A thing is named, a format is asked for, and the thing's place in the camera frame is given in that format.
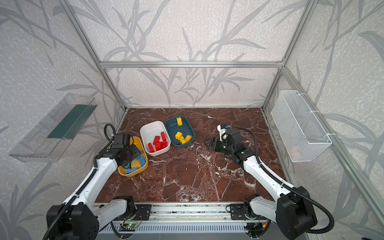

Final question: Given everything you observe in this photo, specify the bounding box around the aluminium front rail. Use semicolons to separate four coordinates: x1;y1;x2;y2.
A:
92;201;316;224

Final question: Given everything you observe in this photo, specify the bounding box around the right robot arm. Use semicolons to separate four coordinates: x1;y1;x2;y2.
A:
204;125;335;240

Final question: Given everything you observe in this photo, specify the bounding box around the small yellow lego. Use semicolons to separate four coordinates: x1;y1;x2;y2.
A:
184;135;193;143

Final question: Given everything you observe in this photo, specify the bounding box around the yellow plastic bin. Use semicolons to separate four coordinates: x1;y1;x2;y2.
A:
118;137;149;178

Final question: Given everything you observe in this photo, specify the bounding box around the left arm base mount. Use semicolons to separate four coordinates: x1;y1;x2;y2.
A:
115;204;152;221

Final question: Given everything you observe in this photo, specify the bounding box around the clear plastic wall shelf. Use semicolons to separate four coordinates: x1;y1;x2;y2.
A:
9;94;97;163

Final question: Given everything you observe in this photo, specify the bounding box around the red lego brick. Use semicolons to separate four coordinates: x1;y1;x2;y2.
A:
155;142;168;151
148;143;155;153
153;136;161;146
161;132;167;142

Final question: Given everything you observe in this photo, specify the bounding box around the white wire wall basket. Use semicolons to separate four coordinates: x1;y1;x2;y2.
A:
272;90;333;163

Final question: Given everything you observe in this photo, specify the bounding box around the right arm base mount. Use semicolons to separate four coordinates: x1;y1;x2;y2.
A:
226;204;261;223

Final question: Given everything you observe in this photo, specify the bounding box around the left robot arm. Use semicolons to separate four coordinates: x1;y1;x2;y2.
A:
43;129;140;240

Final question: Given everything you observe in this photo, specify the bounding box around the white plastic bin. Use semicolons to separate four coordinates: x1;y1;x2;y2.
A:
140;121;171;157

